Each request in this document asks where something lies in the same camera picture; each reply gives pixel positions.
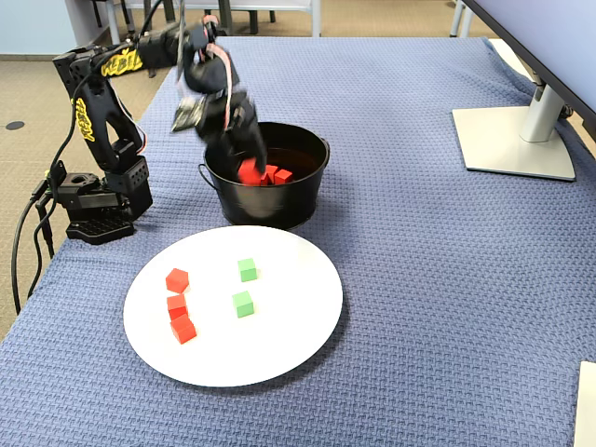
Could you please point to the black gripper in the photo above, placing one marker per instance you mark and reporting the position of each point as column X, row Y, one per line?
column 238, row 122

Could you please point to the white round plate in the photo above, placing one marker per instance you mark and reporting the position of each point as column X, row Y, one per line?
column 279, row 335

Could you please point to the black metal bucket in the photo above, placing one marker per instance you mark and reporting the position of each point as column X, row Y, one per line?
column 270, row 209

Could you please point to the green cube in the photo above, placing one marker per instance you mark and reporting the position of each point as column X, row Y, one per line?
column 243, row 304
column 247, row 270

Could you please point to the black furniture legs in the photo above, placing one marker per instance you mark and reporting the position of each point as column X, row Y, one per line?
column 98, row 11

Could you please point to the blue woven tablecloth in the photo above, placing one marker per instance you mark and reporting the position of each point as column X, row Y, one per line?
column 419, row 279

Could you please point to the black floor disc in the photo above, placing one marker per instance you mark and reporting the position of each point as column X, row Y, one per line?
column 15, row 125

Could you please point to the white table legs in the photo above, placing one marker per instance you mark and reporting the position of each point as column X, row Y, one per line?
column 467, row 23

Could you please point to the monitor with silver stand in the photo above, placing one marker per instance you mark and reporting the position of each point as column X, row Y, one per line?
column 512, row 144

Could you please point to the white flat board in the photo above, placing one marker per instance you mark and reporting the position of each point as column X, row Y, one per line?
column 587, row 405

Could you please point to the small wrist camera board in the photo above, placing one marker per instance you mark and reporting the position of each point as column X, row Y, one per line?
column 186, row 116

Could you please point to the black chair frame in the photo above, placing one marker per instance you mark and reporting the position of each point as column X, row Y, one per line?
column 253, row 23

